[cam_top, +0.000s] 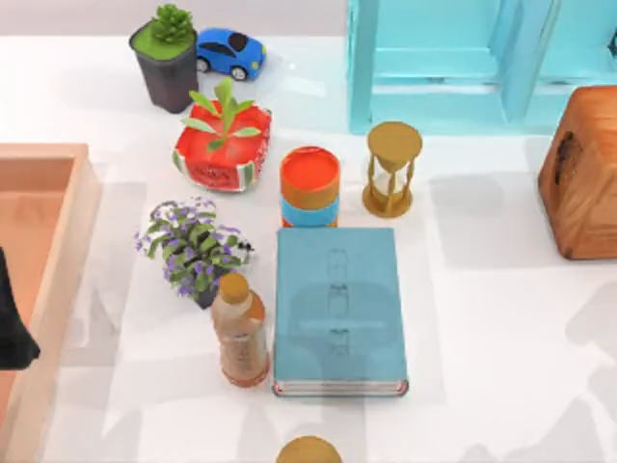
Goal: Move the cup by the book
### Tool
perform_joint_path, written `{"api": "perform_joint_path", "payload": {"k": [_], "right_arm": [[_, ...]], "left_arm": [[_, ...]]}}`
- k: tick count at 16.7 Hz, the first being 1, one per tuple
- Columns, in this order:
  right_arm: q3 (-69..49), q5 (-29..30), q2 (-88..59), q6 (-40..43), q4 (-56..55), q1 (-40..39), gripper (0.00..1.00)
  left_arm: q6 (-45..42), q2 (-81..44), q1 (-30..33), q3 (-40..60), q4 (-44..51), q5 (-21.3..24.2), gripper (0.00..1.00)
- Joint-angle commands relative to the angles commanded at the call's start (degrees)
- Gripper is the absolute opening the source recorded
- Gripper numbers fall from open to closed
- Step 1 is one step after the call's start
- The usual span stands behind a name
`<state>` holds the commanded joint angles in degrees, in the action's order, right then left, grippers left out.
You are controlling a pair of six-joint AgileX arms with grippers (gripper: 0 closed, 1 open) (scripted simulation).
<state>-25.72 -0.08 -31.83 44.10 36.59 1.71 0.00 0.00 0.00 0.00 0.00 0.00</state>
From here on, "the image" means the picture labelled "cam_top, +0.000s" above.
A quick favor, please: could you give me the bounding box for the wooden box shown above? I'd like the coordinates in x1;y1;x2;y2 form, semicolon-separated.
537;85;617;261

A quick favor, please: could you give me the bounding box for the dark grey plant pot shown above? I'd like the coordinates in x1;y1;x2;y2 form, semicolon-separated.
128;3;200;115

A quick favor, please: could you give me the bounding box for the blue toy car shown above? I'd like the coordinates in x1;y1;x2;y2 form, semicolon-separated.
195;27;269;81

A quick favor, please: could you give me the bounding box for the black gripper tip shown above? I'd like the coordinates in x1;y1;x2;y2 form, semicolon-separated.
0;247;41;371

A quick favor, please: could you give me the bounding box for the salmon shallow box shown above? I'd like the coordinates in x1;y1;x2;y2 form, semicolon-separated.
0;143;101;463

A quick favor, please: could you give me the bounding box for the orange and blue can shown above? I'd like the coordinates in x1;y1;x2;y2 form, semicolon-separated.
280;146;341;230

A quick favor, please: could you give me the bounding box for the golden round top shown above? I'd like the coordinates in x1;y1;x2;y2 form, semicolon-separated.
276;435;343;463

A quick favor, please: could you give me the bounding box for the golden hourglass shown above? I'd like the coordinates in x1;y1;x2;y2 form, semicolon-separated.
362;121;424;218

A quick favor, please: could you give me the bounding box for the red watermelon plant pot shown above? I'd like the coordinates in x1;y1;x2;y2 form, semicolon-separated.
172;77;274;194

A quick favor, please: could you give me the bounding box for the purple flower plant pot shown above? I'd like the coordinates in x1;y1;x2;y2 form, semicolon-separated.
134;196;255;310

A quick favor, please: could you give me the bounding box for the light blue rack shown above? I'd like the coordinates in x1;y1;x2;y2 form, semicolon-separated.
344;0;617;136

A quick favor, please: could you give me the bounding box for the blue book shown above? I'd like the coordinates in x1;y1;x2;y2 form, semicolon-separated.
271;227;411;398

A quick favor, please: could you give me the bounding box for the brown tea bottle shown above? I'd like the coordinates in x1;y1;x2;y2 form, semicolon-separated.
210;273;271;388

